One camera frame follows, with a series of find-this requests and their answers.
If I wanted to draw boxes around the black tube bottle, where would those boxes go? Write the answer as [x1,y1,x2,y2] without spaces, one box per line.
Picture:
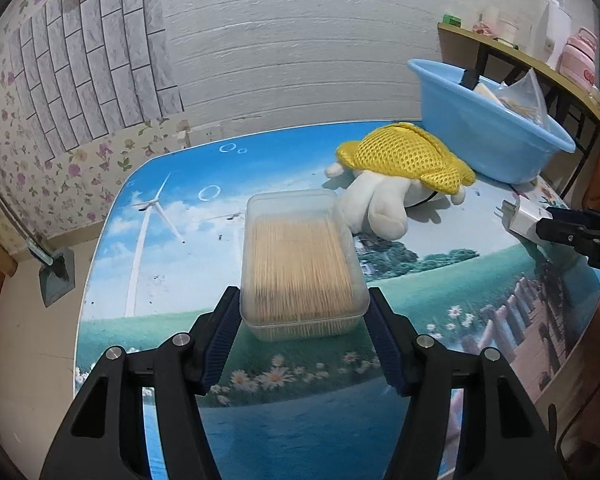
[460,68,480,91]

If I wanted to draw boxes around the grey dustpan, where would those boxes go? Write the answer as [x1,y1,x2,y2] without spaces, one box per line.
[26,237,76,308]

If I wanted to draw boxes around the pink water bottle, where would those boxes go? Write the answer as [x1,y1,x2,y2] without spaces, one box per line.
[558,27,598,93]

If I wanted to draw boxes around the white cup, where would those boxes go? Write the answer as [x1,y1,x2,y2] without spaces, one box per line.
[496,18,518,46]

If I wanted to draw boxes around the white power adapter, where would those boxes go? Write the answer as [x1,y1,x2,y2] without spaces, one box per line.
[496,195,552,244]

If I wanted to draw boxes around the white plush toy yellow net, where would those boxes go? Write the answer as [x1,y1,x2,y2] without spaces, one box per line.
[325,122,476,240]

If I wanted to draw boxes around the wooden side table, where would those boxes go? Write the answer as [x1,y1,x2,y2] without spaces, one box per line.
[436,22,600,201]

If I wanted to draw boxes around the clear box of toothpicks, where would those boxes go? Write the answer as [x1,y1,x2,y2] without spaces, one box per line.
[240,188,370,342]

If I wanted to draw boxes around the white jug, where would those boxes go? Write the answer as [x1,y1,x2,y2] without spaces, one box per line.
[528,0,572,70]

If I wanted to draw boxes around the green small box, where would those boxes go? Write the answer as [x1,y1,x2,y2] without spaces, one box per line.
[442,14,462,27]

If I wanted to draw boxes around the light blue plastic basin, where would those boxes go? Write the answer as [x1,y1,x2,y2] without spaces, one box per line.
[407,58,576,184]

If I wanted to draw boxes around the clear bag of cotton swabs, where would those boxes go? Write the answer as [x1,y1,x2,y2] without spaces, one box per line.
[495,68,548,129]

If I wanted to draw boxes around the white wall socket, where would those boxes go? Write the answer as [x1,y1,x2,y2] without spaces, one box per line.
[204,126,223,142]

